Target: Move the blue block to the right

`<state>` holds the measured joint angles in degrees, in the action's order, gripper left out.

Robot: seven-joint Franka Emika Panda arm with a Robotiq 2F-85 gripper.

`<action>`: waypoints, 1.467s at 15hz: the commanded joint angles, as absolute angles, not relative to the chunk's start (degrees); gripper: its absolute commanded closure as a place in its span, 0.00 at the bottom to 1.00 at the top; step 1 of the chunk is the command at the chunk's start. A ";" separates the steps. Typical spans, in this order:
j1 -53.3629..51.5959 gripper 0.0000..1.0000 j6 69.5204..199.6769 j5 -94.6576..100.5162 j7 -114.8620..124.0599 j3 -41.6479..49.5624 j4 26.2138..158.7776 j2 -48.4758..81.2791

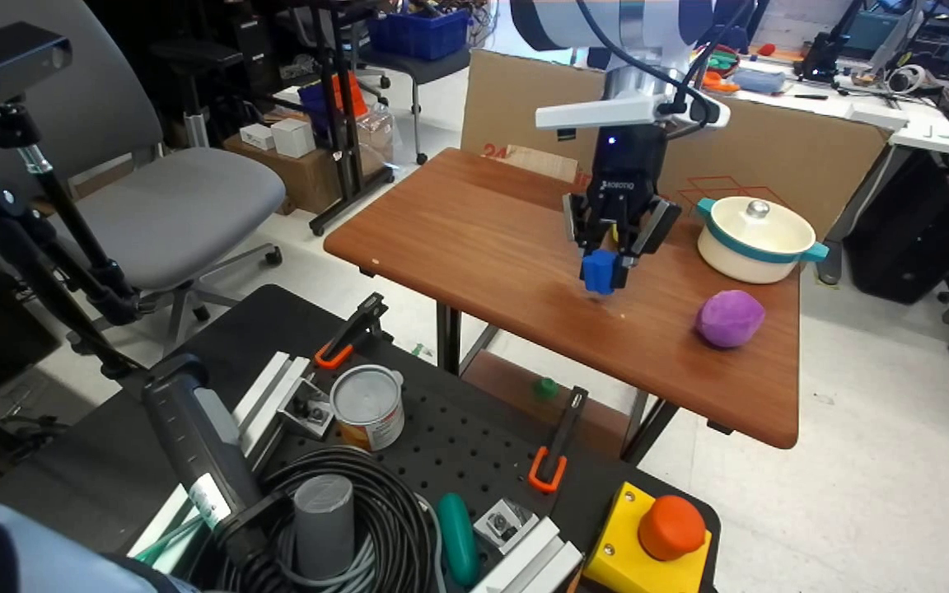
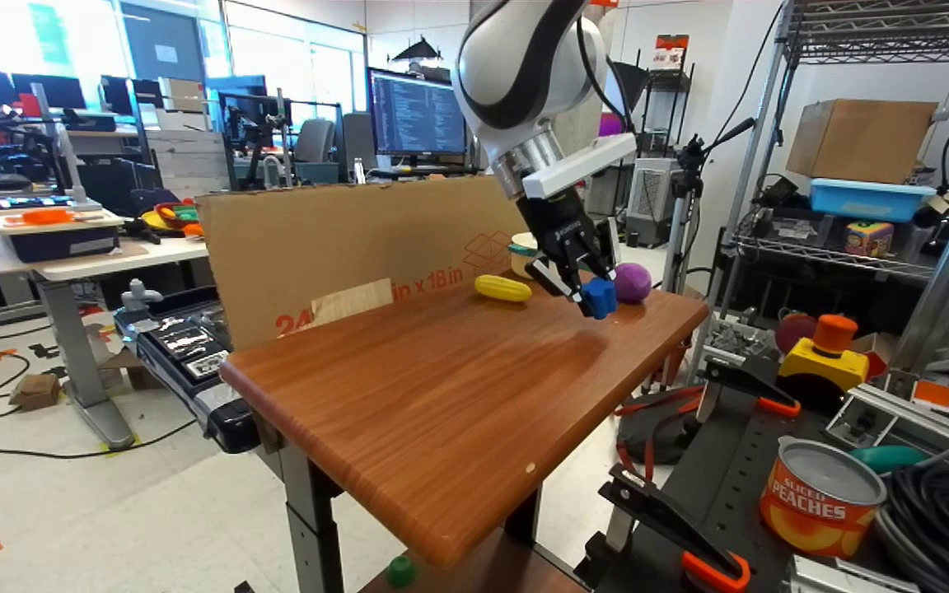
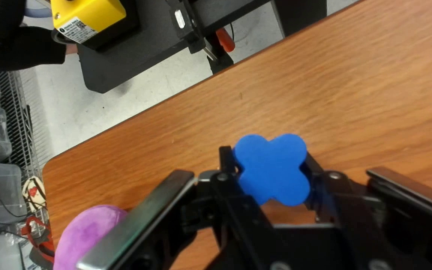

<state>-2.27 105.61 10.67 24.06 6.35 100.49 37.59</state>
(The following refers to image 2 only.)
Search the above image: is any computer monitor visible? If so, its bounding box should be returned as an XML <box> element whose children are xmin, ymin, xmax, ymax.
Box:
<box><xmin>366</xmin><ymin>66</ymin><xmax>470</xmax><ymax>165</ymax></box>

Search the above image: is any purple ball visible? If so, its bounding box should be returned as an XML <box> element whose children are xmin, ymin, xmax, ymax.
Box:
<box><xmin>614</xmin><ymin>262</ymin><xmax>657</xmax><ymax>307</ymax></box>

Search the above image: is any yellow oval toy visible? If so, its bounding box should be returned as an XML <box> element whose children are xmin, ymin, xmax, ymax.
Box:
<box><xmin>470</xmin><ymin>270</ymin><xmax>537</xmax><ymax>307</ymax></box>

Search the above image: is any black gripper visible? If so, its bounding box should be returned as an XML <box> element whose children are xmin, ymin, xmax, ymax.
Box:
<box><xmin>516</xmin><ymin>185</ymin><xmax>620</xmax><ymax>310</ymax></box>

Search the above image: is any peaches tin can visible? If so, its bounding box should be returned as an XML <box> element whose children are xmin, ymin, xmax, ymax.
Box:
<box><xmin>757</xmin><ymin>436</ymin><xmax>890</xmax><ymax>565</ymax></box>

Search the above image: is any small green ball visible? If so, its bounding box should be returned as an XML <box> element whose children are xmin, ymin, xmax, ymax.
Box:
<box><xmin>385</xmin><ymin>554</ymin><xmax>421</xmax><ymax>590</ymax></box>

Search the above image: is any black floor cable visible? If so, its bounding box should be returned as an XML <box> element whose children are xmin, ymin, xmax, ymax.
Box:
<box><xmin>0</xmin><ymin>348</ymin><xmax>202</xmax><ymax>465</ymax></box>

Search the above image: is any metal wire shelf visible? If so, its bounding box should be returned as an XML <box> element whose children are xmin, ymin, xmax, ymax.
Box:
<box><xmin>701</xmin><ymin>0</ymin><xmax>949</xmax><ymax>365</ymax></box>

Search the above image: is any yellow toy with orange knob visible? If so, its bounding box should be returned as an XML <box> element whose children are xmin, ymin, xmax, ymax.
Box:
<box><xmin>775</xmin><ymin>314</ymin><xmax>873</xmax><ymax>396</ymax></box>

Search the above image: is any brown cardboard panel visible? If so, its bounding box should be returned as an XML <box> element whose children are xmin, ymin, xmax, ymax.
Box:
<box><xmin>197</xmin><ymin>172</ymin><xmax>535</xmax><ymax>355</ymax></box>

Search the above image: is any blue block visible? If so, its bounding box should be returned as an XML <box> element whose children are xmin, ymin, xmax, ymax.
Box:
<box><xmin>580</xmin><ymin>276</ymin><xmax>620</xmax><ymax>324</ymax></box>

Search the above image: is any colourful cube on shelf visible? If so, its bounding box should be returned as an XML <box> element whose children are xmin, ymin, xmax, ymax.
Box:
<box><xmin>843</xmin><ymin>217</ymin><xmax>898</xmax><ymax>262</ymax></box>

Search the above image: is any cardboard box on shelf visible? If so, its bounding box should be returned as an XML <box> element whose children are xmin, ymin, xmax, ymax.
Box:
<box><xmin>786</xmin><ymin>100</ymin><xmax>939</xmax><ymax>189</ymax></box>

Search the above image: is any coiled black cable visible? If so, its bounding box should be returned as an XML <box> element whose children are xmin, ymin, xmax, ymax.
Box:
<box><xmin>873</xmin><ymin>465</ymin><xmax>949</xmax><ymax>593</ymax></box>

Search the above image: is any white side desk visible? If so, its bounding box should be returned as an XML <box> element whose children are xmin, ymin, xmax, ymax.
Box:
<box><xmin>0</xmin><ymin>226</ymin><xmax>211</xmax><ymax>453</ymax></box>

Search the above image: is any wooden table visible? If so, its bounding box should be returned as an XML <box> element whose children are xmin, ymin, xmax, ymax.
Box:
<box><xmin>218</xmin><ymin>262</ymin><xmax>713</xmax><ymax>593</ymax></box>

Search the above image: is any black clamp with orange handle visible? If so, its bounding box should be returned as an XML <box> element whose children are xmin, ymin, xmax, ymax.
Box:
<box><xmin>598</xmin><ymin>465</ymin><xmax>755</xmax><ymax>593</ymax></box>

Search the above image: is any black tray with orange plate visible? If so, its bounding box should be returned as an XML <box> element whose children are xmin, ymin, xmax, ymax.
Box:
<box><xmin>0</xmin><ymin>194</ymin><xmax>130</xmax><ymax>263</ymax></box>

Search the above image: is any blue plastic tray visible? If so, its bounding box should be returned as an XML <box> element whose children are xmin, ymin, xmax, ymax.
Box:
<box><xmin>808</xmin><ymin>175</ymin><xmax>939</xmax><ymax>226</ymax></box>

